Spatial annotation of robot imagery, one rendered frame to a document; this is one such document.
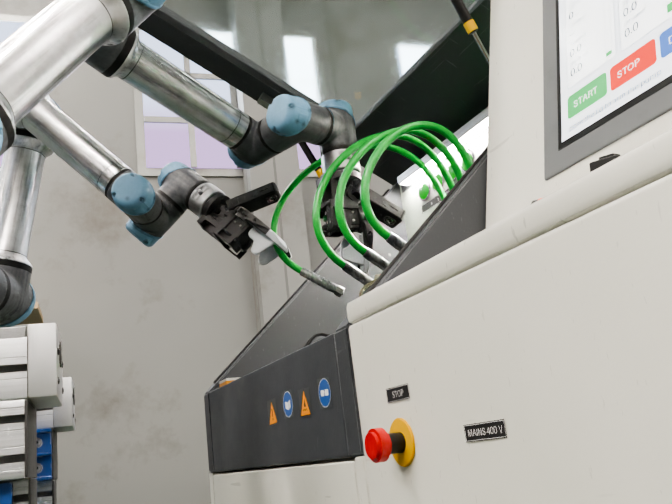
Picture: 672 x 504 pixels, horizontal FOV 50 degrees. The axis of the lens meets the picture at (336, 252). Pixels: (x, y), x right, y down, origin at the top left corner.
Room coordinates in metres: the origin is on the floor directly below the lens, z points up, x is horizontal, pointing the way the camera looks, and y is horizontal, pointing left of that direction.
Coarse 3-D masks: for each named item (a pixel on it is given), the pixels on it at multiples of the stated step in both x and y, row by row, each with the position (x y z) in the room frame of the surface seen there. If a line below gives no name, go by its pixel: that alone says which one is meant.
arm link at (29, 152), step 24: (24, 144) 1.42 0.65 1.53; (24, 168) 1.43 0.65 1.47; (0, 192) 1.42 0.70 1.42; (24, 192) 1.43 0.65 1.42; (0, 216) 1.42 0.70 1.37; (24, 216) 1.44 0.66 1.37; (0, 240) 1.42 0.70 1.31; (24, 240) 1.45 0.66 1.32; (0, 264) 1.41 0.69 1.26; (24, 264) 1.44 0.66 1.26; (24, 288) 1.46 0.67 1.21; (0, 312) 1.41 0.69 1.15; (24, 312) 1.49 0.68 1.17
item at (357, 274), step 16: (352, 144) 1.23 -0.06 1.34; (416, 144) 1.29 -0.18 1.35; (336, 160) 1.20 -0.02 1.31; (432, 160) 1.31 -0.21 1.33; (448, 176) 1.31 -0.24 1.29; (320, 192) 1.18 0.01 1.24; (320, 208) 1.19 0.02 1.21; (320, 224) 1.18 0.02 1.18; (320, 240) 1.18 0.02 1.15; (336, 256) 1.19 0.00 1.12; (352, 272) 1.20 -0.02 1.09
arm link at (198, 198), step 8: (208, 184) 1.42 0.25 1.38; (192, 192) 1.41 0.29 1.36; (200, 192) 1.40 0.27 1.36; (208, 192) 1.41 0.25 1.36; (216, 192) 1.41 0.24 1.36; (192, 200) 1.42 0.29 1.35; (200, 200) 1.41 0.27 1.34; (192, 208) 1.43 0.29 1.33; (200, 208) 1.41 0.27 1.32; (200, 216) 1.43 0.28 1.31
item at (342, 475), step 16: (320, 464) 1.02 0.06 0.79; (336, 464) 0.97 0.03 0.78; (352, 464) 0.93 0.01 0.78; (224, 480) 1.43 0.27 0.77; (240, 480) 1.34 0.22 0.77; (256, 480) 1.26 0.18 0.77; (272, 480) 1.19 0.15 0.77; (288, 480) 1.12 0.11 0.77; (304, 480) 1.07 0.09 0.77; (320, 480) 1.02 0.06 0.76; (336, 480) 0.97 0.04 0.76; (352, 480) 0.93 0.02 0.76; (224, 496) 1.43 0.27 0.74; (240, 496) 1.34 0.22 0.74; (256, 496) 1.26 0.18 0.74; (272, 496) 1.19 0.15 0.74; (288, 496) 1.13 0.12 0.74; (304, 496) 1.07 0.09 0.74; (320, 496) 1.02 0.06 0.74; (336, 496) 0.98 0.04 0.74; (352, 496) 0.93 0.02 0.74
